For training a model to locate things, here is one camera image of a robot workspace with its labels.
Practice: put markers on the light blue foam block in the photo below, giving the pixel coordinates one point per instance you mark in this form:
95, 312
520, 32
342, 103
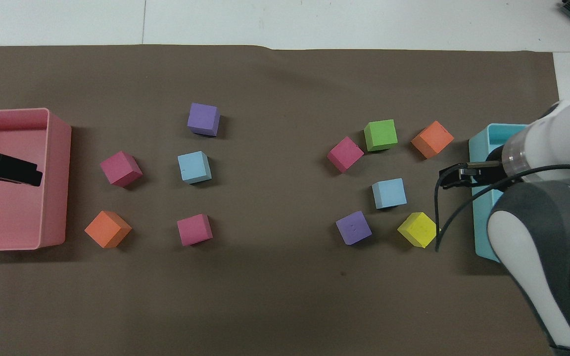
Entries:
193, 167
389, 193

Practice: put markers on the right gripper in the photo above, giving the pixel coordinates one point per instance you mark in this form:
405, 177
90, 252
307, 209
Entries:
494, 175

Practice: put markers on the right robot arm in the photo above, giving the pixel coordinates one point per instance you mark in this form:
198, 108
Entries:
522, 237

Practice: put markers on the purple foam block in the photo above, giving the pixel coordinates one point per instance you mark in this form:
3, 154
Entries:
353, 227
203, 117

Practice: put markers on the orange foam block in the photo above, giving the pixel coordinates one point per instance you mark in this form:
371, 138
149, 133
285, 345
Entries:
107, 228
431, 139

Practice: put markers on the cyan plastic bin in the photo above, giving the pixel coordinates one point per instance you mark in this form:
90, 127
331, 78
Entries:
480, 148

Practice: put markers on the pink foam block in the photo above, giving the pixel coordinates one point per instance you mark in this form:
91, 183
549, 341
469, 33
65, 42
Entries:
194, 230
119, 168
345, 154

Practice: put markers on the green foam block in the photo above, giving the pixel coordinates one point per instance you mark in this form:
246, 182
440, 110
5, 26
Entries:
380, 134

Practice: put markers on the pink plastic bin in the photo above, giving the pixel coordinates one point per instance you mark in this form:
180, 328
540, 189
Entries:
55, 198

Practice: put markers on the yellow foam block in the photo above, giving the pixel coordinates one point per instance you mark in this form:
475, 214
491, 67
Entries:
417, 229

